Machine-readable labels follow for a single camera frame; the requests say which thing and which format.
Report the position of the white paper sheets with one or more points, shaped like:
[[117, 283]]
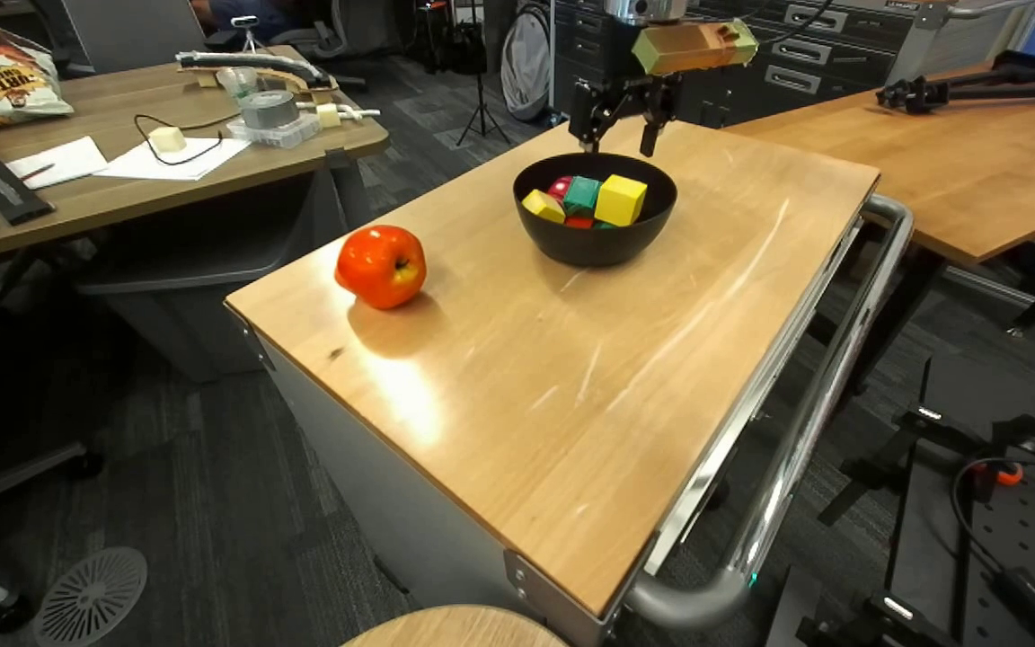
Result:
[[196, 158]]

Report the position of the round wooden stool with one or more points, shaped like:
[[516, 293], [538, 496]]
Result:
[[457, 628]]

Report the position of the metal cart handle bar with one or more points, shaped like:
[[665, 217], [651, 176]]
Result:
[[692, 607]]

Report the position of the chip snack bag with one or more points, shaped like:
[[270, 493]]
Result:
[[32, 79]]

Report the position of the green cube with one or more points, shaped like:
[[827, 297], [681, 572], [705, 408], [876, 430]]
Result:
[[581, 196]]

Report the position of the red toy radish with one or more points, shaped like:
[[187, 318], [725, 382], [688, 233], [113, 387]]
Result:
[[560, 189]]

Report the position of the yellow cube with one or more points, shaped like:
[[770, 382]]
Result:
[[619, 200], [546, 207]]

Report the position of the black bowl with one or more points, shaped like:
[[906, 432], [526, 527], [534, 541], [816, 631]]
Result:
[[601, 245]]

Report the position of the red orange toy apple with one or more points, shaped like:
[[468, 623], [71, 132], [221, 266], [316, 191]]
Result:
[[384, 266]]

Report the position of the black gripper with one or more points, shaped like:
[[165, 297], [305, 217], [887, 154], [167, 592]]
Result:
[[599, 105]]

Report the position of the red cube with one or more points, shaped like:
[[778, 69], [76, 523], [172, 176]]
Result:
[[581, 221]]

